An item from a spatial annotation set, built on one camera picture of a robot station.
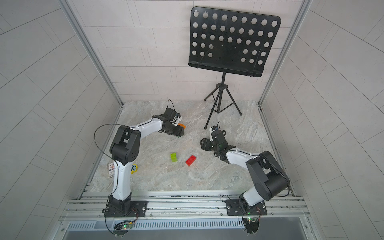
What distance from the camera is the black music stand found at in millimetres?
631

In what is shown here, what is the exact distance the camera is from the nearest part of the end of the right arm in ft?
2.20

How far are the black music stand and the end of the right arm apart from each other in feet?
1.05
